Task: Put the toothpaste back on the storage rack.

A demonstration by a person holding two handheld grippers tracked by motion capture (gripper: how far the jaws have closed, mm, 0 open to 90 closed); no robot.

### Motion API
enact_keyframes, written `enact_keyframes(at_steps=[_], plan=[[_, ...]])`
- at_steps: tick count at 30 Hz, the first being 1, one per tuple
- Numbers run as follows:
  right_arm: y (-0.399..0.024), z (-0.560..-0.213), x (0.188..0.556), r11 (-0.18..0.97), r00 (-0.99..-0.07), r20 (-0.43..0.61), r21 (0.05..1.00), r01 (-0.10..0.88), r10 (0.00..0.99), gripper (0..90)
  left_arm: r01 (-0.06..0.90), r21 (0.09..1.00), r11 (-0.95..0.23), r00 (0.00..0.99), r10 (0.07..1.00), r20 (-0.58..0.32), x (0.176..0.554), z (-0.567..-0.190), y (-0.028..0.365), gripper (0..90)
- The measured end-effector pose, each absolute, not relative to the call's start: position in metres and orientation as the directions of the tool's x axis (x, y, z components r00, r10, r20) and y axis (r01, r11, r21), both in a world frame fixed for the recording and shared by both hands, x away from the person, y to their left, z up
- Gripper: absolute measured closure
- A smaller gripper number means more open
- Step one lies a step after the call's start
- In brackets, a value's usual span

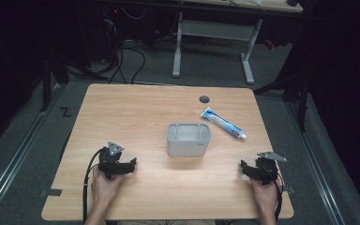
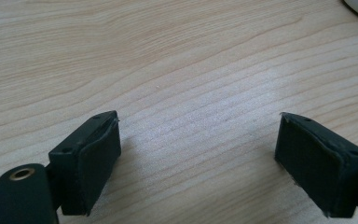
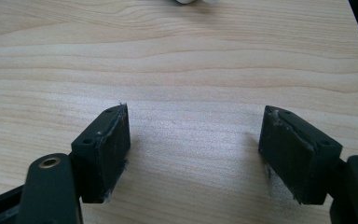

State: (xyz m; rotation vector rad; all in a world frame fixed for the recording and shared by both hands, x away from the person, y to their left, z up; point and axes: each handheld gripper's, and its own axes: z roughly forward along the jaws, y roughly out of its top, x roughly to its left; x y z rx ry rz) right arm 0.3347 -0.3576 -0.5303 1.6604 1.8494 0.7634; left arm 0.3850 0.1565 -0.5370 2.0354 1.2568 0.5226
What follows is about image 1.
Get black floor cables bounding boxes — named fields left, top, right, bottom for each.
left=92, top=6, right=177, bottom=85

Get person's right hand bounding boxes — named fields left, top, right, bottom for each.
left=250, top=177, right=279, bottom=218

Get white toothpaste tube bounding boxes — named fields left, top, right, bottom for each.
left=200, top=107, right=248, bottom=141

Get grey plastic holder box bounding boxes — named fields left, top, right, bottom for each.
left=166, top=122, right=212, bottom=158

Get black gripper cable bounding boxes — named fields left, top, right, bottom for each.
left=263, top=163, right=285, bottom=223
left=82, top=147, right=106, bottom=225

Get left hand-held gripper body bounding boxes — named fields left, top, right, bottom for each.
left=97, top=142, right=132, bottom=181

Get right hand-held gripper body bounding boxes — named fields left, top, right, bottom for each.
left=247, top=151, right=288, bottom=186

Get person's left hand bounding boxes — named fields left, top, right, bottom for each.
left=90, top=167, right=127, bottom=212

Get white-legged desk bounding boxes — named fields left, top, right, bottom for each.
left=106, top=0, right=304, bottom=85

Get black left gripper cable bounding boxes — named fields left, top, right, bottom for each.
left=82, top=147, right=106, bottom=225

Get metal floor rail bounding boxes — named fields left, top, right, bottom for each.
left=285, top=101, right=346, bottom=225
left=0, top=83, right=64, bottom=219

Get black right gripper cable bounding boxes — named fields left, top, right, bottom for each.
left=263, top=163, right=285, bottom=223

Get black metal stand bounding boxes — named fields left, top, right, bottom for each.
left=253, top=55, right=310, bottom=132
left=39, top=46, right=109, bottom=113

